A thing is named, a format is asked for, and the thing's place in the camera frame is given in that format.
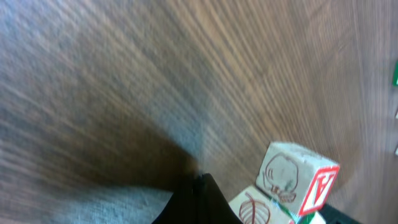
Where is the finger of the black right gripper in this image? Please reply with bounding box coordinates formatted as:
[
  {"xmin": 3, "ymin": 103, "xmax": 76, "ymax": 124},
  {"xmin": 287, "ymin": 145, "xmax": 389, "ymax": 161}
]
[{"xmin": 319, "ymin": 203, "xmax": 360, "ymax": 224}]

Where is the red letter Y block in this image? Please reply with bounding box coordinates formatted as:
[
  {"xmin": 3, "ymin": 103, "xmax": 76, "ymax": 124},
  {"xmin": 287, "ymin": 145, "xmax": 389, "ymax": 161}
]
[{"xmin": 229, "ymin": 185, "xmax": 295, "ymax": 224}]

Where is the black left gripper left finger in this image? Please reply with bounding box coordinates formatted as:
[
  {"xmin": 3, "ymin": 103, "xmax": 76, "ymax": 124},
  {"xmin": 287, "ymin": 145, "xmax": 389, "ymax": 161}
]
[{"xmin": 152, "ymin": 177, "xmax": 198, "ymax": 224}]

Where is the red letter A block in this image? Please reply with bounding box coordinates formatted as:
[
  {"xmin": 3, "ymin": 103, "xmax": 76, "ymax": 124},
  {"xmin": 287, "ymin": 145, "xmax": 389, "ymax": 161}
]
[{"xmin": 256, "ymin": 142, "xmax": 340, "ymax": 217}]

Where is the plain Z wooden block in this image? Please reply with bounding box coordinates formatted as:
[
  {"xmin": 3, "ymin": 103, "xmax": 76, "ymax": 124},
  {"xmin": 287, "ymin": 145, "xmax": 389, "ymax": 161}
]
[{"xmin": 272, "ymin": 201, "xmax": 326, "ymax": 224}]

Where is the green J side block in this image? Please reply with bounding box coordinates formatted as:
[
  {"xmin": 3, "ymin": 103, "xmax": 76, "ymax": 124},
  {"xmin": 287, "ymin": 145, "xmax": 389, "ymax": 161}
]
[{"xmin": 392, "ymin": 62, "xmax": 398, "ymax": 86}]

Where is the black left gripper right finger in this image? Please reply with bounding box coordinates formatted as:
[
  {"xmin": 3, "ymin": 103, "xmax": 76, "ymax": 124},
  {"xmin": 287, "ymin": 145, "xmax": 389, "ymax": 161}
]
[{"xmin": 197, "ymin": 174, "xmax": 241, "ymax": 224}]

